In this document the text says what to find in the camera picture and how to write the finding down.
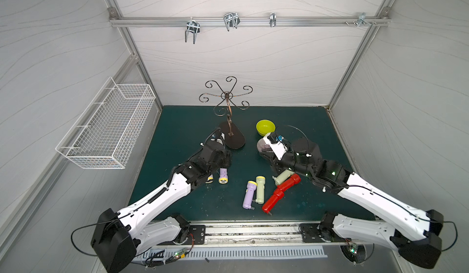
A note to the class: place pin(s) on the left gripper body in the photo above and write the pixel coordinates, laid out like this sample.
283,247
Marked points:
218,147

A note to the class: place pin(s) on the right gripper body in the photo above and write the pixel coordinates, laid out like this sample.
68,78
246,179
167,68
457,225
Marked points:
271,150

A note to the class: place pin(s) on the copper wire jewelry stand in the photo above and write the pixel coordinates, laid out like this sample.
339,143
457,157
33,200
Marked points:
234,139

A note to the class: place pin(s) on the red flashlight upper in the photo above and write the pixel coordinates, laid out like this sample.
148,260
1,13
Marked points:
290,182

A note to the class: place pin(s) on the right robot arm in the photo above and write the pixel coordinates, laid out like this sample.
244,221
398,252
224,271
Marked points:
411,232

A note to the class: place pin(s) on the metal hook right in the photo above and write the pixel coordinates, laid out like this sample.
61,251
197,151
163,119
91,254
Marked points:
361,21

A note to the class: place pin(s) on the pale green flashlight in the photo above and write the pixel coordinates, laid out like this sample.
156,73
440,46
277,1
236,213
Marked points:
260,190
282,177

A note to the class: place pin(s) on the pale green flashlight right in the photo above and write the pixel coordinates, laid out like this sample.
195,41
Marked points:
282,177

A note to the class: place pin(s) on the metal double hook middle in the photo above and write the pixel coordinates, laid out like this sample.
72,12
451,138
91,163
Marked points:
231,20

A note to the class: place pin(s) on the metal double hook left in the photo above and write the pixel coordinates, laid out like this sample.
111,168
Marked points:
192,29

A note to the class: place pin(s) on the aluminium top rail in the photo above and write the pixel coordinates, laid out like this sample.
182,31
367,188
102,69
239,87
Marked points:
258,22

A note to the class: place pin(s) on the red flashlight lower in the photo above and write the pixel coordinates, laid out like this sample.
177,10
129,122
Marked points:
277,195

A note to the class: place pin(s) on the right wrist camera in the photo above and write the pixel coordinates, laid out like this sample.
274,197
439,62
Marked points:
276,144

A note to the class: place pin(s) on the pink patterned bowl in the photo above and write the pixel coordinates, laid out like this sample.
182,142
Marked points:
264,146

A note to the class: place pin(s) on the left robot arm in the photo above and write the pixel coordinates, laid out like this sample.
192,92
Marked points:
120,235

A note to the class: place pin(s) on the small metal hook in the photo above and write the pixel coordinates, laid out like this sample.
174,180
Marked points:
272,20

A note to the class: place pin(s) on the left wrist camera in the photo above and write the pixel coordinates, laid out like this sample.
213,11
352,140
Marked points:
219,138

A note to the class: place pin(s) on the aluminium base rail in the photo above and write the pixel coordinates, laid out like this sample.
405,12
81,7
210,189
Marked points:
253,232

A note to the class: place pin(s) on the red flashlight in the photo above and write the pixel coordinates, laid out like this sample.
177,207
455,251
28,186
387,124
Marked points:
290,182
277,195

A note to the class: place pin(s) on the white wire basket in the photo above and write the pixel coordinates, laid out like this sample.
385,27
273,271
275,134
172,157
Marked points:
104,135

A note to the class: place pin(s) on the metal double hook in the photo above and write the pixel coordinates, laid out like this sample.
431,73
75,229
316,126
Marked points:
231,20
192,29

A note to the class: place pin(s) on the purple flashlight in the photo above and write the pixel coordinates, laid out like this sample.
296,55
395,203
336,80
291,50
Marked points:
210,179
249,195
223,176

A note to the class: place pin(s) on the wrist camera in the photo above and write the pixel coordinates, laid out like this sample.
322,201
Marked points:
276,144
219,138

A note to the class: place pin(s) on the pale green flashlight middle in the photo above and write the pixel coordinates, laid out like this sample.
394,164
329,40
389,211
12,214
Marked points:
260,190

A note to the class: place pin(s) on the lime green bowl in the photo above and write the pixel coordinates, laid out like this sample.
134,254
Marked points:
264,127

